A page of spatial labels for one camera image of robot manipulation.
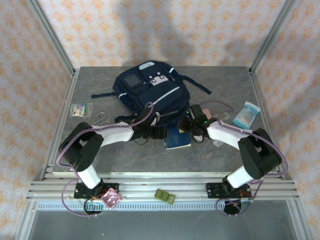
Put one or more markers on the blue notebook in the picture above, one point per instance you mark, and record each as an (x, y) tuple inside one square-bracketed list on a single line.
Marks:
[(177, 140)]

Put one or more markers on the navy blue backpack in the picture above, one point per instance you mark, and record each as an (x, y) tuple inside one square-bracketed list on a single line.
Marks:
[(150, 90)]

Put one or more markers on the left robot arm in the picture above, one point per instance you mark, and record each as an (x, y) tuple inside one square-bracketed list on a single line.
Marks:
[(112, 133)]

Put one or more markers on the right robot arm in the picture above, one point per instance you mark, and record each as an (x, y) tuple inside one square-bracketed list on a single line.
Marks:
[(257, 155)]

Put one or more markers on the blue white tissue pack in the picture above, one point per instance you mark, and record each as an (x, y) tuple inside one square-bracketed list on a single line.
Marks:
[(246, 116)]

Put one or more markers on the small clear plastic packet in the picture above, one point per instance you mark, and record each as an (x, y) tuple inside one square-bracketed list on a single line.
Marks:
[(223, 116)]

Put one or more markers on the silver metal clip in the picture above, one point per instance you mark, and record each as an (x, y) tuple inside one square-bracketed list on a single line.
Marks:
[(106, 122), (100, 114)]

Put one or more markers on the green block strip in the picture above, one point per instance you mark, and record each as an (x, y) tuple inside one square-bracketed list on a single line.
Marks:
[(165, 196)]

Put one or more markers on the green white sticker packet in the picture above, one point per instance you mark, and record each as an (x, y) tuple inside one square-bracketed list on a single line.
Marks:
[(80, 110)]

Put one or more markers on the pink square tag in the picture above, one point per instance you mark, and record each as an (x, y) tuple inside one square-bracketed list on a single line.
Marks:
[(111, 198)]

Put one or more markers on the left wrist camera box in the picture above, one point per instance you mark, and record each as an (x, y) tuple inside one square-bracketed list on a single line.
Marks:
[(156, 119)]

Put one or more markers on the aluminium mounting rail beams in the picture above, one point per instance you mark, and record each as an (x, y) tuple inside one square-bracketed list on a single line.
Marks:
[(175, 185)]

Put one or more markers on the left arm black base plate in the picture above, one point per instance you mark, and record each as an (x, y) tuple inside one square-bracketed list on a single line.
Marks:
[(112, 187)]

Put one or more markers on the aluminium table side rail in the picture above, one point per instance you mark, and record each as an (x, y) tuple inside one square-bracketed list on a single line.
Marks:
[(70, 87), (256, 87)]

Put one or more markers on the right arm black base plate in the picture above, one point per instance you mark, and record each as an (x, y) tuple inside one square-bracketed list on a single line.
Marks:
[(212, 190)]

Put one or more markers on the aluminium frame post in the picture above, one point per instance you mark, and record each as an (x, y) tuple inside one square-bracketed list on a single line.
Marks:
[(52, 37), (271, 37)]

